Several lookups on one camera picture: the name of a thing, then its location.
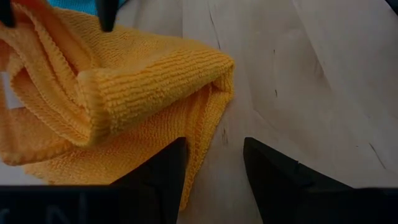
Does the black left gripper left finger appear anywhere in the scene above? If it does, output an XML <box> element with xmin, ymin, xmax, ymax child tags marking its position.
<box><xmin>0</xmin><ymin>137</ymin><xmax>188</xmax><ymax>224</ymax></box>

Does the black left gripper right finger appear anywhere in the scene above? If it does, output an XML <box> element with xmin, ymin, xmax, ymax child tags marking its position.
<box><xmin>243</xmin><ymin>136</ymin><xmax>398</xmax><ymax>224</ymax></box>

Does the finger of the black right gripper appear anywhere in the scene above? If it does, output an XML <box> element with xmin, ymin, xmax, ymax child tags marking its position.
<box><xmin>0</xmin><ymin>0</ymin><xmax>17</xmax><ymax>29</ymax></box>
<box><xmin>95</xmin><ymin>0</ymin><xmax>119</xmax><ymax>33</ymax></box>

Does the orange microfiber towel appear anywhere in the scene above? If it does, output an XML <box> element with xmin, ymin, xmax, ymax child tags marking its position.
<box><xmin>0</xmin><ymin>0</ymin><xmax>236</xmax><ymax>213</ymax></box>

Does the blue microfiber towel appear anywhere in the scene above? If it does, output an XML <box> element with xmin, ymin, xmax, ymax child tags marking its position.
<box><xmin>48</xmin><ymin>0</ymin><xmax>129</xmax><ymax>17</ymax></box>

